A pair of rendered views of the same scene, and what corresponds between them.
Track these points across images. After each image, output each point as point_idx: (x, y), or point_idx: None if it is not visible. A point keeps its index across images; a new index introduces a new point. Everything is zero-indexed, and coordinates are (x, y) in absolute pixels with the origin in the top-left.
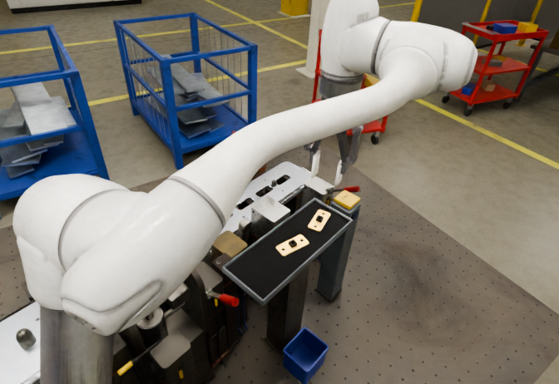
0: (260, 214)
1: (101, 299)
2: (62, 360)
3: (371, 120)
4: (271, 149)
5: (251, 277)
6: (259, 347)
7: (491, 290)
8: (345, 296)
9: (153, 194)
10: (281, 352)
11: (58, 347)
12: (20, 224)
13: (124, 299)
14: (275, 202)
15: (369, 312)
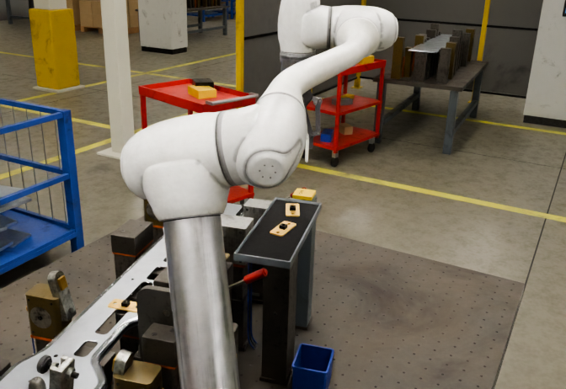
0: (226, 226)
1: (281, 145)
2: (207, 262)
3: (352, 65)
4: (305, 82)
5: (265, 253)
6: (258, 388)
7: (445, 278)
8: (318, 322)
9: (266, 100)
10: (285, 381)
11: (202, 251)
12: (156, 151)
13: (291, 146)
14: (233, 216)
15: (349, 326)
